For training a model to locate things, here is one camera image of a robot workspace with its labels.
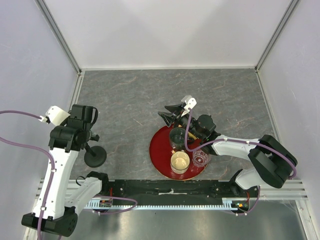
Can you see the red round tray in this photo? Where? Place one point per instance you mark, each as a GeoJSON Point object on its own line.
{"type": "Point", "coordinates": [161, 151]}

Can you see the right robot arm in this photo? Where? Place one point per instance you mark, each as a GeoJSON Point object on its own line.
{"type": "Point", "coordinates": [272, 163]}

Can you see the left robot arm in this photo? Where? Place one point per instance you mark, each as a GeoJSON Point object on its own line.
{"type": "Point", "coordinates": [55, 213]}

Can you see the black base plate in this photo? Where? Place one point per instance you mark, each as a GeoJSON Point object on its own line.
{"type": "Point", "coordinates": [174, 192]}

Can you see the black phone stand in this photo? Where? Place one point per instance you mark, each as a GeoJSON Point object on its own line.
{"type": "Point", "coordinates": [95, 156]}

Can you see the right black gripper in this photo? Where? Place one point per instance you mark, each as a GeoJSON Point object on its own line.
{"type": "Point", "coordinates": [169, 118]}

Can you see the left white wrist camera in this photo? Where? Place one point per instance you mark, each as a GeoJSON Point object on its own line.
{"type": "Point", "coordinates": [54, 115]}

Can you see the cream cup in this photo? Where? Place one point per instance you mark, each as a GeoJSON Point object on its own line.
{"type": "Point", "coordinates": [179, 162]}

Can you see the left aluminium frame post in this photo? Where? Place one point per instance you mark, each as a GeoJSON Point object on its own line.
{"type": "Point", "coordinates": [58, 34]}

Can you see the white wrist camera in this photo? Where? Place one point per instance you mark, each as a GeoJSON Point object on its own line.
{"type": "Point", "coordinates": [188, 103]}
{"type": "Point", "coordinates": [54, 115]}

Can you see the clear faceted glass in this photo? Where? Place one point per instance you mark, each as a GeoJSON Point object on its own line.
{"type": "Point", "coordinates": [200, 158]}

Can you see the dark green glass mug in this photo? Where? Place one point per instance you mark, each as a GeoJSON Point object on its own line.
{"type": "Point", "coordinates": [177, 139]}

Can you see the slotted cable duct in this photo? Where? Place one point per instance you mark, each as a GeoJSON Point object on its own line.
{"type": "Point", "coordinates": [99, 204]}

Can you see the yellow ceramic cup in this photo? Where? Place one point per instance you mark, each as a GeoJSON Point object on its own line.
{"type": "Point", "coordinates": [192, 136]}

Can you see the right aluminium frame post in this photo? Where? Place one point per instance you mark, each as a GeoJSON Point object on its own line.
{"type": "Point", "coordinates": [293, 4]}

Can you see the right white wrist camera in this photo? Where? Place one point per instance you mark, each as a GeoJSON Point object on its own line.
{"type": "Point", "coordinates": [188, 103]}

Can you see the aluminium frame post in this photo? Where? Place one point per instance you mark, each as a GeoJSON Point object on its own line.
{"type": "Point", "coordinates": [293, 4]}
{"type": "Point", "coordinates": [58, 34]}

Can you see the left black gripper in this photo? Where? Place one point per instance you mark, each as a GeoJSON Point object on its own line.
{"type": "Point", "coordinates": [65, 122]}

